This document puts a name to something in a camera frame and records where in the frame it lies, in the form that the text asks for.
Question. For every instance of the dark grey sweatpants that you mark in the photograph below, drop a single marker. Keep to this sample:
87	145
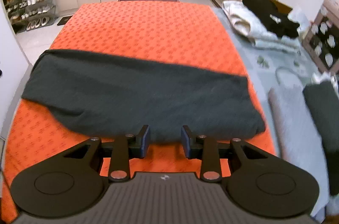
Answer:
104	95

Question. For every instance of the light grey folded garment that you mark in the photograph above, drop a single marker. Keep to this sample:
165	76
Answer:
299	141

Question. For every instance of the metal shoe rack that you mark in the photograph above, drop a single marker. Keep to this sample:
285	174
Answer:
28	15

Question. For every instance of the white folded padded jacket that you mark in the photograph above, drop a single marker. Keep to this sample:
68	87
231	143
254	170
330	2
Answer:
246	24

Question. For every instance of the black floor mat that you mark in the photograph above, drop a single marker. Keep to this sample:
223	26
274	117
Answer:
64	20

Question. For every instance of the orange floral table mat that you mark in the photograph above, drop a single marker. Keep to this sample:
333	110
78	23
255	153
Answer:
178	33

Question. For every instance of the dark grey folded garment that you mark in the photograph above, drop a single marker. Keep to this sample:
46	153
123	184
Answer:
322	103

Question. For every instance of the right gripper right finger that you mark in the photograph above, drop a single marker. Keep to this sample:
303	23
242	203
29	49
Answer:
204	149

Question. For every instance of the black folded clothes stack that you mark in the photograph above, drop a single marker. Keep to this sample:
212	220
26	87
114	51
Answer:
273	20

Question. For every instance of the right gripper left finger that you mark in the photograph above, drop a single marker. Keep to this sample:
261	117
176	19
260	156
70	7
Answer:
125	148

